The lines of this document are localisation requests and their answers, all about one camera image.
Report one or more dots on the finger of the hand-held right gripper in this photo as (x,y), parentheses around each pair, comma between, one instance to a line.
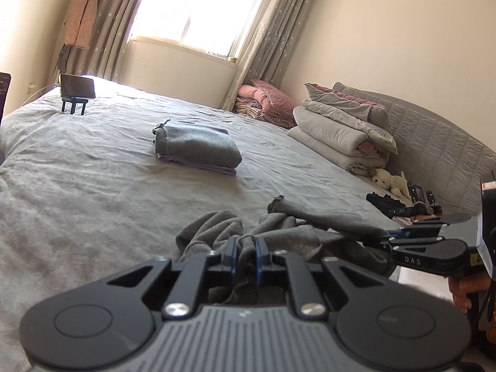
(403,244)
(420,229)

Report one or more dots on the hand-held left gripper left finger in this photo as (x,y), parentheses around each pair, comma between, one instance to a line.
(231,259)

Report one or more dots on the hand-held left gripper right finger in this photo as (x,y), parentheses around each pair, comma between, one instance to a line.
(259,260)

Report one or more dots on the grey knit sweater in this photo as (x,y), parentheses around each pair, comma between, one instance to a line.
(286,236)

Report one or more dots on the black clothes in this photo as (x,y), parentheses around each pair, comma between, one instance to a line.
(383,202)

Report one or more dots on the person's right hand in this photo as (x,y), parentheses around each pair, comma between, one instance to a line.
(463,290)

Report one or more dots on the black electronic device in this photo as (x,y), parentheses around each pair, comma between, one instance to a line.
(422,197)

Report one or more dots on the white plush dog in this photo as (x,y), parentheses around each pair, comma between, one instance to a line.
(389,181)

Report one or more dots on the grey quilted headboard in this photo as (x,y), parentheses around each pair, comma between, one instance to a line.
(434,143)

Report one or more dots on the folded grey-white quilt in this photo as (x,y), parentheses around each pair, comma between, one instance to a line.
(333,135)

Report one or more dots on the striped folded blanket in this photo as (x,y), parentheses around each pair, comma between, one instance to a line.
(267,116)

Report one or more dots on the grey pillow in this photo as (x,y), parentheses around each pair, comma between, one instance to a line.
(345,99)

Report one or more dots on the pink pillow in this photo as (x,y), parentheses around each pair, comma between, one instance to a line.
(275,95)

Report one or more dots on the grey star-print curtain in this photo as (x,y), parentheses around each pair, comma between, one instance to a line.
(271,42)

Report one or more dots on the small black phone stand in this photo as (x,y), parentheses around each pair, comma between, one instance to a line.
(73,105)

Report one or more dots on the small phone on stand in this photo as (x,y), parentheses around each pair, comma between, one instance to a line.
(77,86)

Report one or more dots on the window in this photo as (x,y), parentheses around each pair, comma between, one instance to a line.
(201,7)

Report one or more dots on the large dark phone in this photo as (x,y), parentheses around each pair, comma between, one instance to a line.
(4,97)

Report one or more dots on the pink quilted jacket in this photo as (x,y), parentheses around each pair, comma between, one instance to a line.
(81,19)

